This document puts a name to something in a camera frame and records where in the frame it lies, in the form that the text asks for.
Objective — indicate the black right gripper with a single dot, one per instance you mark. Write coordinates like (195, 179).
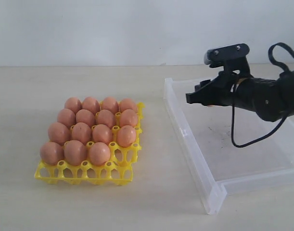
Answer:
(219, 91)

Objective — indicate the brown egg placed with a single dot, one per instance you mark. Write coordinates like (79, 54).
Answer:
(128, 103)
(91, 104)
(74, 104)
(111, 104)

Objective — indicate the brown egg with line mark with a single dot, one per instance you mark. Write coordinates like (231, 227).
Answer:
(106, 117)

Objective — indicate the brown egg cluster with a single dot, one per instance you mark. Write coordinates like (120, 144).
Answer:
(66, 117)

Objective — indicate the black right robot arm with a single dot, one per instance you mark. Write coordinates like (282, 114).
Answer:
(270, 99)

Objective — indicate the clear plastic bin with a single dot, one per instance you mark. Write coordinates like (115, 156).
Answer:
(218, 168)

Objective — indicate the yellow plastic egg tray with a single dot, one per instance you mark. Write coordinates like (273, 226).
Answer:
(118, 170)

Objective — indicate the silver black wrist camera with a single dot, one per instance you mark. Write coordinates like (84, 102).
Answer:
(216, 57)

